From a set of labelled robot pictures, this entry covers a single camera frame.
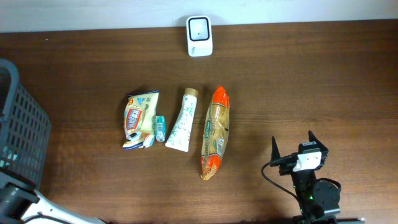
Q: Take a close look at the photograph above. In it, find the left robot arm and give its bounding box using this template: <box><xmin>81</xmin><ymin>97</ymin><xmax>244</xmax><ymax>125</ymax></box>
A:
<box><xmin>1</xmin><ymin>168</ymin><xmax>105</xmax><ymax>223</ymax></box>

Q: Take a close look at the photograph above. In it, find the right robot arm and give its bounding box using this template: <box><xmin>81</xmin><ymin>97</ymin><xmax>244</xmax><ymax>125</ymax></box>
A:
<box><xmin>269</xmin><ymin>131</ymin><xmax>341</xmax><ymax>223</ymax></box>

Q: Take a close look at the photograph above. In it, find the white barcode scanner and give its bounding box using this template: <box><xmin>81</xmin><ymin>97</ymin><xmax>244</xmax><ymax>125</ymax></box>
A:
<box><xmin>186</xmin><ymin>16</ymin><xmax>213</xmax><ymax>57</ymax></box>

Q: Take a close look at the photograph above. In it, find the black camera cable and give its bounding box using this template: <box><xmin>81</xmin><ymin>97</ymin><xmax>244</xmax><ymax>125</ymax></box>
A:
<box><xmin>261</xmin><ymin>157</ymin><xmax>301</xmax><ymax>203</ymax></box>

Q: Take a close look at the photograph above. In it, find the dark plastic basket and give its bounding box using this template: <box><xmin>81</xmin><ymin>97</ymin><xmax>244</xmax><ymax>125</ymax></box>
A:
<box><xmin>1</xmin><ymin>58</ymin><xmax>52</xmax><ymax>189</ymax></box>

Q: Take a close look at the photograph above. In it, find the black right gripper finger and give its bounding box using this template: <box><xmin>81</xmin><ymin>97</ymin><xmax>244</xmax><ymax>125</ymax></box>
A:
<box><xmin>271</xmin><ymin>136</ymin><xmax>280</xmax><ymax>164</ymax></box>
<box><xmin>308</xmin><ymin>131</ymin><xmax>327</xmax><ymax>150</ymax></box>

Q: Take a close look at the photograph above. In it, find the yellow snack bag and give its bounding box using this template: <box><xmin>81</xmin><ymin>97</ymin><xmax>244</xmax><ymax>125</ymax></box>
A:
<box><xmin>123</xmin><ymin>90</ymin><xmax>159</xmax><ymax>151</ymax></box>

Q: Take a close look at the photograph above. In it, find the white bamboo conditioner tube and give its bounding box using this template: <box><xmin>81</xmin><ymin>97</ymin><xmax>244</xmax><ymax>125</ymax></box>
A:
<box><xmin>165</xmin><ymin>88</ymin><xmax>198</xmax><ymax>152</ymax></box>

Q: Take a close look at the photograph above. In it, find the small teal gum pack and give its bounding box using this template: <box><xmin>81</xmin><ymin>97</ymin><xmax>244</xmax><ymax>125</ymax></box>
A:
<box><xmin>155</xmin><ymin>115</ymin><xmax>165</xmax><ymax>142</ymax></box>

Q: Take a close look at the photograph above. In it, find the spaghetti pasta package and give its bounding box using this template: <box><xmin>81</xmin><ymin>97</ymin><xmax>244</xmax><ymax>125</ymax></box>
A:
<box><xmin>201</xmin><ymin>86</ymin><xmax>230</xmax><ymax>180</ymax></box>

